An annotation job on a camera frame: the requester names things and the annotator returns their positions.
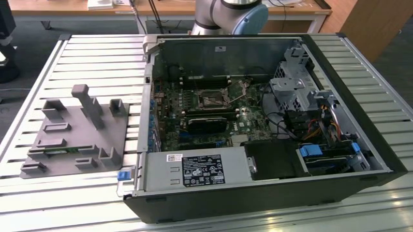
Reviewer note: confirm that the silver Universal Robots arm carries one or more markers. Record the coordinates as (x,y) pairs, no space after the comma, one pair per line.
(210,14)

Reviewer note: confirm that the black RAM slot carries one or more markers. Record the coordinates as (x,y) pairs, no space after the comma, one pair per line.
(210,116)
(210,111)

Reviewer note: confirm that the CPU socket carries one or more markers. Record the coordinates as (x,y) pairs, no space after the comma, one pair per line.
(213,102)

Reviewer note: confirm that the black graphics card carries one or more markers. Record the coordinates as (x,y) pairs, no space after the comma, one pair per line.
(206,125)

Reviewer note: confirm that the small silver heat sink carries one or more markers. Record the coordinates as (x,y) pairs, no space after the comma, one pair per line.
(241,140)

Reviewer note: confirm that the green motherboard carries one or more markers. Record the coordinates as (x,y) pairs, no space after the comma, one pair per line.
(254,125)

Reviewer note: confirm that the black plastic shroud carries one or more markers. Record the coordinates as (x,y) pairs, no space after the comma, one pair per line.
(274,159)

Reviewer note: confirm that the silver metal drive cage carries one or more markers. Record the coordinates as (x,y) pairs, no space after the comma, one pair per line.
(290,91)

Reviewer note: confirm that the grey power supply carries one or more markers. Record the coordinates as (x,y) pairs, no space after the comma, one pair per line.
(158,174)

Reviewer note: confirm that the blue case latch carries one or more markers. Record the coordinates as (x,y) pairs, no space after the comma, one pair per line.
(125,175)

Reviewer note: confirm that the blue disk carrier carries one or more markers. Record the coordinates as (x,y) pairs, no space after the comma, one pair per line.
(310,151)

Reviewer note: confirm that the black open PC case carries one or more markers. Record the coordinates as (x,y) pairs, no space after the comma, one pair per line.
(226,205)

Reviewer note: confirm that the grey parts rack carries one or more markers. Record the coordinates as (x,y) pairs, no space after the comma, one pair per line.
(81,135)

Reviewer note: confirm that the green RAM stick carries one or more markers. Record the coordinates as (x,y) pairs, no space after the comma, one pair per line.
(59,150)

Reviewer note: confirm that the small blue clip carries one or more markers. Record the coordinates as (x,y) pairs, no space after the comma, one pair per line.
(356,148)

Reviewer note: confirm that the white box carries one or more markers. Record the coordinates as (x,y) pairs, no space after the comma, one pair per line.
(99,4)

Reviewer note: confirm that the brown wooden cabinet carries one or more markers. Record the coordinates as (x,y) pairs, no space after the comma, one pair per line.
(375,26)

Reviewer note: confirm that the black stand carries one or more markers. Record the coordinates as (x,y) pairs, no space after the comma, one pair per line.
(8,24)

